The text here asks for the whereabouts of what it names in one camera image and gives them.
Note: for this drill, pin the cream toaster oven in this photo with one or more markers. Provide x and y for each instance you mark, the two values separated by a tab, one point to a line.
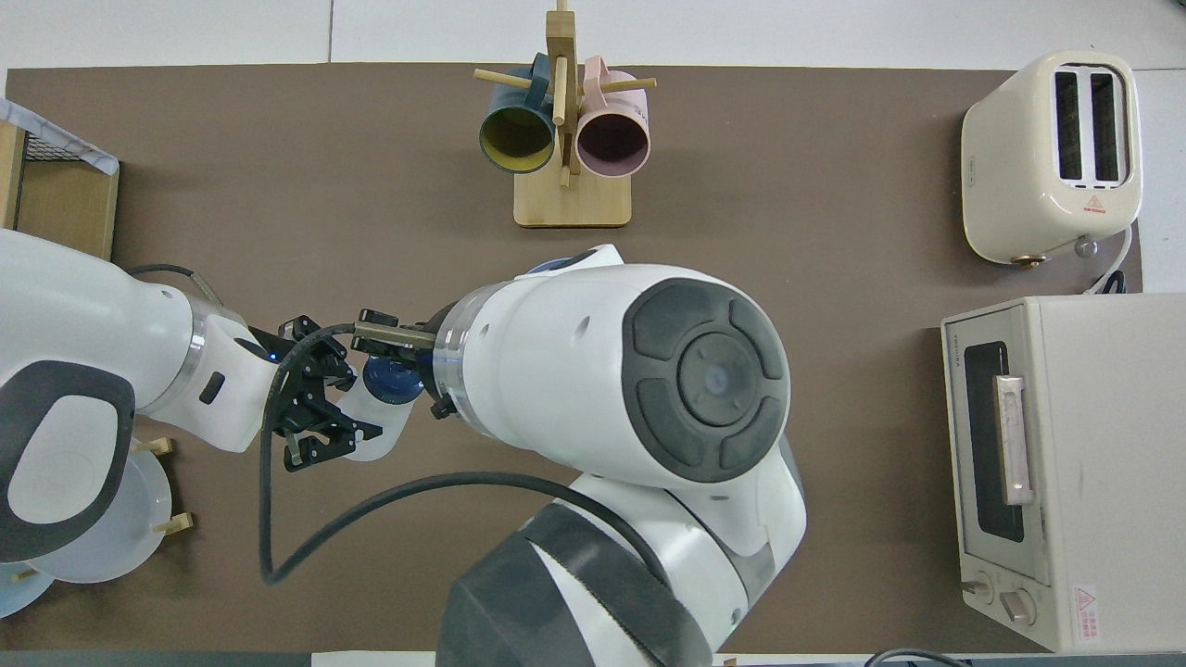
1103	463

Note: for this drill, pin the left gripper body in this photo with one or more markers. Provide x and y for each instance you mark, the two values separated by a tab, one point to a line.
283	384

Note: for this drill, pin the wooden mug tree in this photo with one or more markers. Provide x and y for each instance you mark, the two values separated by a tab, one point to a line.
573	199

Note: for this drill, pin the cream toaster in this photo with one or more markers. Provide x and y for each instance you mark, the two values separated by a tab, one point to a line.
1019	167

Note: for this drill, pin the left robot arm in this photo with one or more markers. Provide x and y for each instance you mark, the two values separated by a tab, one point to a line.
65	315

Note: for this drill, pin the dark teal mug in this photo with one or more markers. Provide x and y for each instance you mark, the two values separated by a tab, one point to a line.
516	139

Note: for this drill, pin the pink mug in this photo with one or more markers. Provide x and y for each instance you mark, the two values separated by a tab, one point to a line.
613	144

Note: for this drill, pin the white plate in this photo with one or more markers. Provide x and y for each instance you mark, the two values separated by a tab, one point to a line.
116	533
18	597

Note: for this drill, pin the wooden box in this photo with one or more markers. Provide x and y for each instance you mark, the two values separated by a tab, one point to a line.
65	208

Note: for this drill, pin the white cloth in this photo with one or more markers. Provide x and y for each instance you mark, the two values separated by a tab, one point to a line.
65	139

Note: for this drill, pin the white plates on rack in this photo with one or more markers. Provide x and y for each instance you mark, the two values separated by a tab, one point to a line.
174	524

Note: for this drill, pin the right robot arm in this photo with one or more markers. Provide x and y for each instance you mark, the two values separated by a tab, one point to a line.
556	371

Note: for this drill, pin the white bottle with blue cap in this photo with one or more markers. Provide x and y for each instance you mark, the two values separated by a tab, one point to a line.
384	421

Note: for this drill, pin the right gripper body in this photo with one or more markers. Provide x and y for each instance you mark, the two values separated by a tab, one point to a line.
432	372

